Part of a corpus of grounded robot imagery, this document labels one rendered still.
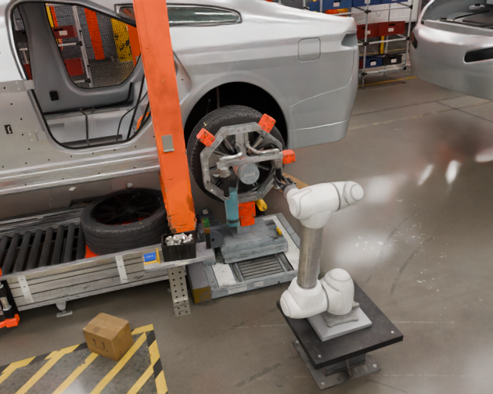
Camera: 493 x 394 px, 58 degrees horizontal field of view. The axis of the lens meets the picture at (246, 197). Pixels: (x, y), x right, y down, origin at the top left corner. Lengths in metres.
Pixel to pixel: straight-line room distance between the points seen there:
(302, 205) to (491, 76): 3.07
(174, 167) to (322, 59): 1.36
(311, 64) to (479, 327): 2.03
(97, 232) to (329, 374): 1.72
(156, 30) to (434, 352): 2.34
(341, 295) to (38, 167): 2.12
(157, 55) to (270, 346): 1.78
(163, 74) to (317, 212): 1.17
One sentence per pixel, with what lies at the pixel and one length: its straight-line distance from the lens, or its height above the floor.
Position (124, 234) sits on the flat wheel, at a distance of 3.12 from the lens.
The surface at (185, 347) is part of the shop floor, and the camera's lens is 2.89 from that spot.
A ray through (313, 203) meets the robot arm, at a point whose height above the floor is 1.13.
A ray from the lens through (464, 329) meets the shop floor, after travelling 3.11.
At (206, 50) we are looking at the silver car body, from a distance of 3.11.
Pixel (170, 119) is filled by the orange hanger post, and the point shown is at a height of 1.28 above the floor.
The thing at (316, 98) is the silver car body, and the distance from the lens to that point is 3.42.
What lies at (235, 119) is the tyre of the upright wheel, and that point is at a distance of 2.92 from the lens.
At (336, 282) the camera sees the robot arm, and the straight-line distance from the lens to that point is 2.34.
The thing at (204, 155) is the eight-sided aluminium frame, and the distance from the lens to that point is 2.86.
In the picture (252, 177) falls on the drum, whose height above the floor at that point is 0.83.
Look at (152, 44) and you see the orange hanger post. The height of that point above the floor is 1.68.
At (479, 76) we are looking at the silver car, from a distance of 4.71.
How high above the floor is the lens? 2.05
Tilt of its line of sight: 28 degrees down
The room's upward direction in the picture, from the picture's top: 4 degrees counter-clockwise
